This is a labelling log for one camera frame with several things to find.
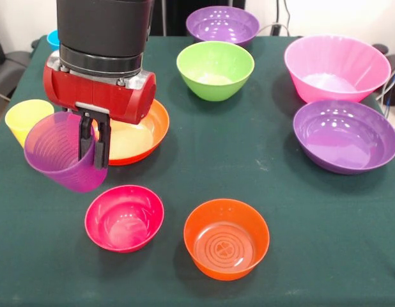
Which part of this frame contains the yellow plastic cup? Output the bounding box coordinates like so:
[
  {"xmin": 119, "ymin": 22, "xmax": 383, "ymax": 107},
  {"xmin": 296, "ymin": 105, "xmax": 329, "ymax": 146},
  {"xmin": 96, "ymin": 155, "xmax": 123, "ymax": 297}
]
[{"xmin": 4, "ymin": 98, "xmax": 55, "ymax": 148}]

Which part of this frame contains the black office chair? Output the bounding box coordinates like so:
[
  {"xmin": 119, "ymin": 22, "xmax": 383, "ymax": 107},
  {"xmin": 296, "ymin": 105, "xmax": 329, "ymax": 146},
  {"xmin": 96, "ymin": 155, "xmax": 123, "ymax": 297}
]
[{"xmin": 0, "ymin": 22, "xmax": 34, "ymax": 132}]

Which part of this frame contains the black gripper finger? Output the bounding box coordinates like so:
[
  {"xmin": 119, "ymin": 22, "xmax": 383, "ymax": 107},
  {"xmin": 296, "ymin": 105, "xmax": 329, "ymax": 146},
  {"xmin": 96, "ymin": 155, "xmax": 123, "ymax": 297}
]
[
  {"xmin": 77, "ymin": 111, "xmax": 96, "ymax": 162},
  {"xmin": 93, "ymin": 113, "xmax": 112, "ymax": 170}
]

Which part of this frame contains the dark green table cloth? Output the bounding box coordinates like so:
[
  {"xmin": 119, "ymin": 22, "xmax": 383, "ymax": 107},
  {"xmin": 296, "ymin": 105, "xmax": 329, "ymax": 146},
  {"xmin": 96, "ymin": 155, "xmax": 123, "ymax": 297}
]
[{"xmin": 0, "ymin": 34, "xmax": 395, "ymax": 307}]

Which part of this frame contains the black hanging cable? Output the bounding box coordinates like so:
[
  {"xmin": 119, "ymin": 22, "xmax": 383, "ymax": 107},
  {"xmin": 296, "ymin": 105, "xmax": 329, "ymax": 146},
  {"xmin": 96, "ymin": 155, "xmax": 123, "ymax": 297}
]
[{"xmin": 282, "ymin": 0, "xmax": 291, "ymax": 35}]

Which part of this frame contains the red small bowl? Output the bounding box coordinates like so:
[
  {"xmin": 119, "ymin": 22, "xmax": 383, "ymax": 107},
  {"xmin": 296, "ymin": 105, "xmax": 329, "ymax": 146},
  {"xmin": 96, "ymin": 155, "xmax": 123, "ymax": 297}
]
[{"xmin": 84, "ymin": 184, "xmax": 165, "ymax": 253}]

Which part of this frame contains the green bowl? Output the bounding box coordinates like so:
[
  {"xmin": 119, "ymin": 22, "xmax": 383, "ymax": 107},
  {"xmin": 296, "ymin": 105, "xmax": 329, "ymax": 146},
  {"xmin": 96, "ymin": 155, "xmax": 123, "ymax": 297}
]
[{"xmin": 176, "ymin": 40, "xmax": 256, "ymax": 102}]

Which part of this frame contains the orange small bowl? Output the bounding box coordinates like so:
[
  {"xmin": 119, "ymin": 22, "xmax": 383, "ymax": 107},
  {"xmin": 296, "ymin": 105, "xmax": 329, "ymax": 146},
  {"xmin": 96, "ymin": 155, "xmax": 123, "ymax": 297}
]
[{"xmin": 183, "ymin": 198, "xmax": 270, "ymax": 281}]

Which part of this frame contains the grey blue cable bundle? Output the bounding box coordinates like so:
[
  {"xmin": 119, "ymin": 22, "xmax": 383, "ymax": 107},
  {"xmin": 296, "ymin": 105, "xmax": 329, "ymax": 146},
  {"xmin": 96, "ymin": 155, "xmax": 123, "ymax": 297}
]
[{"xmin": 375, "ymin": 63, "xmax": 395, "ymax": 137}]

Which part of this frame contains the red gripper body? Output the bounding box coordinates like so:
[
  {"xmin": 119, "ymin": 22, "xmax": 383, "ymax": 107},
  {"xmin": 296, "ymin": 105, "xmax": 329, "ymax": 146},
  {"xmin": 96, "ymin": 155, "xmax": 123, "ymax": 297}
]
[{"xmin": 43, "ymin": 52, "xmax": 157, "ymax": 125}]

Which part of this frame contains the pink large bowl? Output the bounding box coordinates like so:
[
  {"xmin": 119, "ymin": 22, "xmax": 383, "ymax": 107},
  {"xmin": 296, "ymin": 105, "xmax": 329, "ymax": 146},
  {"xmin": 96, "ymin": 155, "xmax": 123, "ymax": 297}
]
[{"xmin": 283, "ymin": 34, "xmax": 392, "ymax": 104}]

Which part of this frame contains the orange wide shallow bowl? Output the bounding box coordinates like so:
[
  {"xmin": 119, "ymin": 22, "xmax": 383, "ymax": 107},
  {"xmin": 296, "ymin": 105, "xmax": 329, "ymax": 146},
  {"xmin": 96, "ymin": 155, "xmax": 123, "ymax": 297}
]
[{"xmin": 90, "ymin": 98, "xmax": 170, "ymax": 166}]

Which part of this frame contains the purple plastic cup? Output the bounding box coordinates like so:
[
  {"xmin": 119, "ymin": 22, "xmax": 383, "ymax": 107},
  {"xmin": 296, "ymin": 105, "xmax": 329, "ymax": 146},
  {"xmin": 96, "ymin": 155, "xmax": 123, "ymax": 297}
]
[{"xmin": 24, "ymin": 111, "xmax": 108, "ymax": 193}]

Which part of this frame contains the purple wide shallow bowl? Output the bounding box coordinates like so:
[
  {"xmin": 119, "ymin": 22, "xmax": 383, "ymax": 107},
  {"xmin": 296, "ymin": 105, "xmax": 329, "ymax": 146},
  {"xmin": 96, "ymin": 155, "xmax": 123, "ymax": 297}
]
[{"xmin": 292, "ymin": 99, "xmax": 395, "ymax": 175}]

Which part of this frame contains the blue plastic cup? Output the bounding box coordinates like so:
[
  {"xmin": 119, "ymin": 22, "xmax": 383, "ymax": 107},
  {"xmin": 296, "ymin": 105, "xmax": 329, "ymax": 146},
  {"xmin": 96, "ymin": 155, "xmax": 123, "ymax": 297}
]
[{"xmin": 46, "ymin": 29, "xmax": 61, "ymax": 51}]

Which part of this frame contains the purple rounded deep bowl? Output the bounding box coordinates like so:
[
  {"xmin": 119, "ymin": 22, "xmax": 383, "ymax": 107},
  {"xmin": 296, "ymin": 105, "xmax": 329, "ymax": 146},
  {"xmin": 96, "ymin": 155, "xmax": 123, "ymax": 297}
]
[{"xmin": 185, "ymin": 5, "xmax": 260, "ymax": 45}]

